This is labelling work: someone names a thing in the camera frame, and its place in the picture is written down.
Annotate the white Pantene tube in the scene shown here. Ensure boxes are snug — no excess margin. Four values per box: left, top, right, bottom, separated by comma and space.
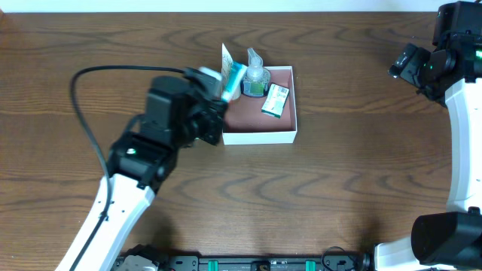
221, 44, 241, 102

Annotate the teal Colgate toothpaste tube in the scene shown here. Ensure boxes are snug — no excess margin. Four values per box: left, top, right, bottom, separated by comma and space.
221, 62, 247, 102

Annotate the white box pink interior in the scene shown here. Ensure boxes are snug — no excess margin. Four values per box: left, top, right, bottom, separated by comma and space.
222, 66, 297, 145

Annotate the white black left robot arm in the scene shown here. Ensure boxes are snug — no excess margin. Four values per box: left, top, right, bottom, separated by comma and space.
57, 71, 227, 270

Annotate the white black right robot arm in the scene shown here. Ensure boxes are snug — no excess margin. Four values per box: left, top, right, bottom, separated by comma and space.
373, 1, 481, 270

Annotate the green white soap packet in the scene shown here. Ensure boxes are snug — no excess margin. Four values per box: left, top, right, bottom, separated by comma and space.
261, 84, 290, 118

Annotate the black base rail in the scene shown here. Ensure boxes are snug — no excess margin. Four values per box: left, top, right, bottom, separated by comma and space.
111, 245, 374, 271

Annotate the clear soap pump bottle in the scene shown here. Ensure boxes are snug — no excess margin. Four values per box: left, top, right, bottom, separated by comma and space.
242, 47, 270, 98

